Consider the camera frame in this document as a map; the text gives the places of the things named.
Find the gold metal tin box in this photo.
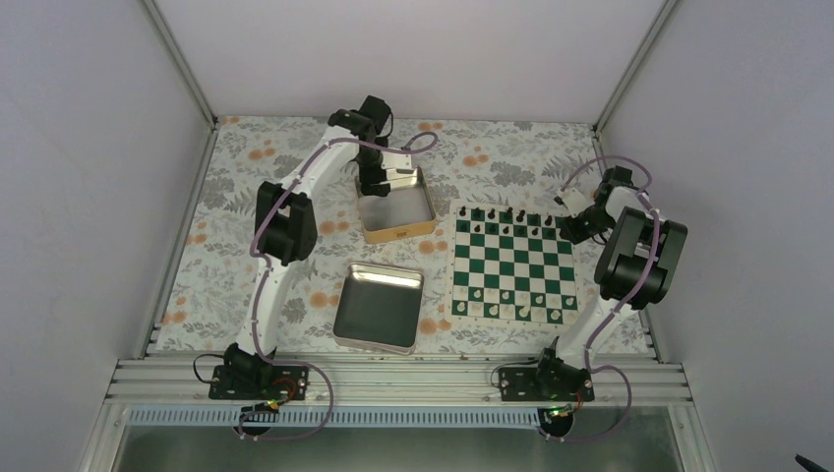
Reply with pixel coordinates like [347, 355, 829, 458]
[355, 167, 438, 244]

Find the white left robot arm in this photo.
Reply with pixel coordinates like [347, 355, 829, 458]
[236, 95, 392, 360]

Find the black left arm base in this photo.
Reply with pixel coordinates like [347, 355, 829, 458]
[208, 365, 309, 402]

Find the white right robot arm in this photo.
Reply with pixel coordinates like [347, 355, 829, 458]
[555, 166, 688, 369]

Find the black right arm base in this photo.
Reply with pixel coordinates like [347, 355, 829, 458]
[497, 364, 595, 402]

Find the green white chess board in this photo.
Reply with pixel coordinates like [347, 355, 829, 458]
[447, 201, 580, 328]

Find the floral patterned table mat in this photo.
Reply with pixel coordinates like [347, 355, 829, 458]
[155, 115, 653, 356]

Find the metal tin lid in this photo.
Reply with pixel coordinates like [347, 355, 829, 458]
[332, 263, 425, 356]

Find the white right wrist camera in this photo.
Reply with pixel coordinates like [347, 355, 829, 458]
[555, 188, 593, 216]

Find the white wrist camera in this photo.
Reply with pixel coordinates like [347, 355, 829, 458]
[555, 188, 593, 216]
[381, 151, 414, 179]

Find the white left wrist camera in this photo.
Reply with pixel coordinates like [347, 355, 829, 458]
[381, 151, 414, 179]

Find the front aluminium rail base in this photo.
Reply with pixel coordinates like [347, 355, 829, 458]
[105, 354, 693, 407]

